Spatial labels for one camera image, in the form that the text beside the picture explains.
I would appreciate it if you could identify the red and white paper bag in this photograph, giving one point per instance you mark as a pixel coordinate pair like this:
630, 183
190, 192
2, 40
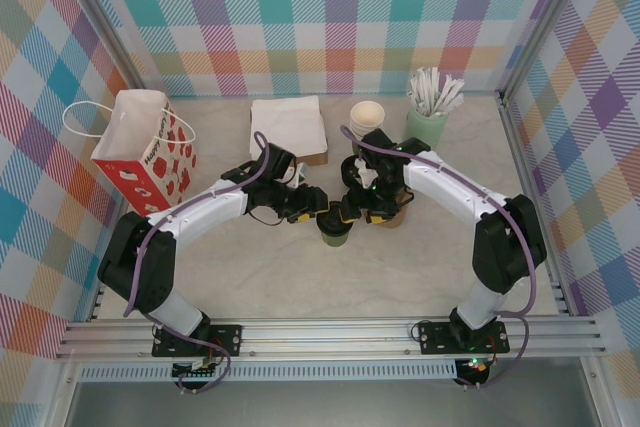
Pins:
125, 122

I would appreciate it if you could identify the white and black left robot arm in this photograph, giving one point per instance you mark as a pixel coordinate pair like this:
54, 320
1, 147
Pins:
200, 209

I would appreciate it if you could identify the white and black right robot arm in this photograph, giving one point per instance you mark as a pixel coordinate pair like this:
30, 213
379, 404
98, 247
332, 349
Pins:
450, 184

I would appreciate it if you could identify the stack of paper cups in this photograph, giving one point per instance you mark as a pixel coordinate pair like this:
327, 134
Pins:
365, 114

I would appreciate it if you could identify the mint green holder cup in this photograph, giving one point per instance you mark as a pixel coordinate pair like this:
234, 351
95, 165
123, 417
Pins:
430, 127

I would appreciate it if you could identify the white paper-wrapped straw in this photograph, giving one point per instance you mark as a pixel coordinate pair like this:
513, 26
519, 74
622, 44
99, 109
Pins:
454, 106
430, 87
444, 89
413, 101
454, 93
416, 89

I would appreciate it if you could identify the stack of white napkins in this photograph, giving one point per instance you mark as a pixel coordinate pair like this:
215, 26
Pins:
287, 122

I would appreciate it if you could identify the small circuit board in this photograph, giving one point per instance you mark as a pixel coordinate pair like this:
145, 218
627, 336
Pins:
195, 372
475, 364

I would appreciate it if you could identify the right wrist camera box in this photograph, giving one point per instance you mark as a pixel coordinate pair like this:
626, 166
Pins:
364, 172

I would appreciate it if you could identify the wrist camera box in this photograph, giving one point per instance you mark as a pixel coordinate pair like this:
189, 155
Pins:
364, 172
298, 174

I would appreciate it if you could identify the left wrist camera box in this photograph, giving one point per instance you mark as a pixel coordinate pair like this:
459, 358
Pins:
298, 174

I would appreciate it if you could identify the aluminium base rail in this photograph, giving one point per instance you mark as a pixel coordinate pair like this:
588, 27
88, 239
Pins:
325, 337

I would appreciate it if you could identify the aluminium frame leg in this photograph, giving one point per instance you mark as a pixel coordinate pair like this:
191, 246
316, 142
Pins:
62, 397
597, 392

